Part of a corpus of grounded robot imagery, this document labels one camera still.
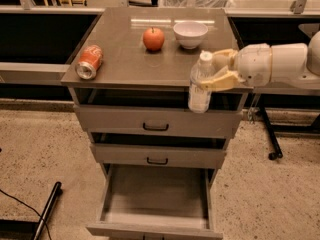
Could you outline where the black stand leg left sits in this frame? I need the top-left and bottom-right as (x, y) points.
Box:
(31, 181), (63, 240)

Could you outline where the middle grey drawer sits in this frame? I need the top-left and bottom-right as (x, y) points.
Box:
(91, 133), (228, 169)

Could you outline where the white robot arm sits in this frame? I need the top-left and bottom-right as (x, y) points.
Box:
(199, 32), (320, 92)

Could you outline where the white ceramic bowl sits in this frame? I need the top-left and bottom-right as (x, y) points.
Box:
(173, 21), (208, 49)

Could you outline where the bottom grey drawer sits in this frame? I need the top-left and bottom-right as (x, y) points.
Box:
(87, 165), (223, 240)

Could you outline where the clear plastic water bottle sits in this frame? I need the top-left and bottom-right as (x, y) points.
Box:
(188, 51), (214, 113)

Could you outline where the grey drawer cabinet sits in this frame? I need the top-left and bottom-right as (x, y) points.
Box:
(60, 6), (255, 240)

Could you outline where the orange soda can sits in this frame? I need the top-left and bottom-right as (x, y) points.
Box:
(75, 45), (103, 80)

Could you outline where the black stand leg right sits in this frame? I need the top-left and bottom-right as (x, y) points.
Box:
(259, 105), (283, 160)

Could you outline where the black floor cable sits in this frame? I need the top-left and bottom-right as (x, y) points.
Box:
(0, 187), (53, 240)

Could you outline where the red apple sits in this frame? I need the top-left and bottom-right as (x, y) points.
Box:
(143, 27), (165, 51)

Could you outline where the grey drawer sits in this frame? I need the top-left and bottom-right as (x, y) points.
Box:
(75, 89), (246, 138)
(91, 133), (228, 169)
(87, 165), (223, 240)

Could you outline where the black stand leg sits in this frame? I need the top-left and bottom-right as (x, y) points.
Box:
(31, 181), (63, 240)
(259, 105), (283, 160)

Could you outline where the top grey drawer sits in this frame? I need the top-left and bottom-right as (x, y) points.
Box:
(75, 89), (246, 138)

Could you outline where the grey metal railing frame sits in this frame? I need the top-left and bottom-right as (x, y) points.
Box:
(0, 0), (320, 97)

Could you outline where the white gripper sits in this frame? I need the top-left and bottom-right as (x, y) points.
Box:
(199, 44), (272, 92)

